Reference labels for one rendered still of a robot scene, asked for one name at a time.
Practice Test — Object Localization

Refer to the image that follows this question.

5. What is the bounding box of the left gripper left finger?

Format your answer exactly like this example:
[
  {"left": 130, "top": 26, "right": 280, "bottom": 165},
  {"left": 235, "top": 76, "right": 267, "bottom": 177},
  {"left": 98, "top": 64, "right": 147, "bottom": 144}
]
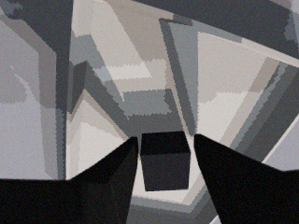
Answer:
[{"left": 0, "top": 136, "right": 138, "bottom": 224}]

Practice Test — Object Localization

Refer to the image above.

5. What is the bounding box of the grey shallow rectangular tray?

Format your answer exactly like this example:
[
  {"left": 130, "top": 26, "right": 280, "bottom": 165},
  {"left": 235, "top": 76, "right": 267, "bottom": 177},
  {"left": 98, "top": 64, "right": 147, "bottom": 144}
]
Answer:
[{"left": 66, "top": 0, "right": 299, "bottom": 224}]

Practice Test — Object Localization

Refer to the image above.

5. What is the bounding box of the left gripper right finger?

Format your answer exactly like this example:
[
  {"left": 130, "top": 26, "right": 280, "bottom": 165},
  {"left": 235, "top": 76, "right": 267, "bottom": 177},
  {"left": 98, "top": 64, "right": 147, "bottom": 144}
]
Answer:
[{"left": 193, "top": 133, "right": 299, "bottom": 224}]

